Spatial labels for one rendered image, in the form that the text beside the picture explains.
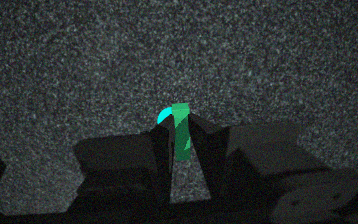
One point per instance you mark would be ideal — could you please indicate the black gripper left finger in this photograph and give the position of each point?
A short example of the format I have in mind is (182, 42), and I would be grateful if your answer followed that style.
(153, 150)

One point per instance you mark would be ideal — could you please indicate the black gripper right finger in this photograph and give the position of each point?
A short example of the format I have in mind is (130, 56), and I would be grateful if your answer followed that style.
(215, 146)

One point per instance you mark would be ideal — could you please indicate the green rectangular post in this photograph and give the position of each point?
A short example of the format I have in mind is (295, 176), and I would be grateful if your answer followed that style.
(182, 135)

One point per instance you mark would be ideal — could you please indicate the cyan circle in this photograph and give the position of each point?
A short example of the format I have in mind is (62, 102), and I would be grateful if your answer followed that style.
(164, 114)

